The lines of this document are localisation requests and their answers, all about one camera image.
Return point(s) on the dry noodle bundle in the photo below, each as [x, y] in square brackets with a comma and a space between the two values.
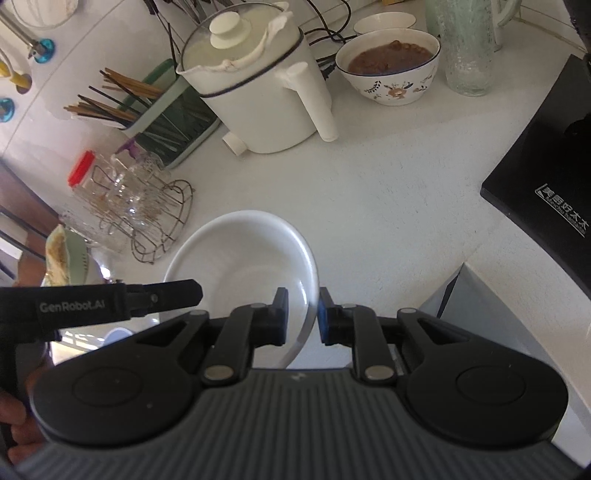
[56, 255]

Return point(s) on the tall textured glass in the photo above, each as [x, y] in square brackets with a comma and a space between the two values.
[466, 30]

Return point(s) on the red-lidded clear plastic jar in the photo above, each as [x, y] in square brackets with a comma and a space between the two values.
[87, 184]

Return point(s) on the white electric cooking pot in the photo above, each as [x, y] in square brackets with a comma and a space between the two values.
[251, 64]

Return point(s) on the person's left hand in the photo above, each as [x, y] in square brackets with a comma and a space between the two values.
[23, 428]

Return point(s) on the yellow gas pipe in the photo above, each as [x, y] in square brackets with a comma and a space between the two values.
[22, 82]

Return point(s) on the small white bowl behind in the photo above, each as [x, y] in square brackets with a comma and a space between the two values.
[384, 20]

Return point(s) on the wire glass holder rack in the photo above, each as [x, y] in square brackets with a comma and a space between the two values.
[150, 213]

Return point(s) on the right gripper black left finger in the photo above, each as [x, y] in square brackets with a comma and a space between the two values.
[247, 328]

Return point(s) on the black induction cooktop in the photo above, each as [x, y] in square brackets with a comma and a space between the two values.
[542, 184]

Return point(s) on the translucent plastic bowl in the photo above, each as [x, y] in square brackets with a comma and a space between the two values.
[115, 335]

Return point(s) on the white ceramic bowl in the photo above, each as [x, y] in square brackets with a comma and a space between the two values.
[242, 258]

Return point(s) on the green utensil holder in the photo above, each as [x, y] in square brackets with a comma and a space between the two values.
[162, 113]

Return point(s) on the mint green electric kettle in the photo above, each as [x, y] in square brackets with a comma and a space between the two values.
[502, 13]

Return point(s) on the green colander basket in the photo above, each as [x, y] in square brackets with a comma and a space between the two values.
[83, 269]

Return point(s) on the floral bowl with brown food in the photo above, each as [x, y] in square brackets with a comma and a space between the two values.
[392, 67]

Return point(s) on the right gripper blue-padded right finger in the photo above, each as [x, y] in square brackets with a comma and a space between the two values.
[357, 327]

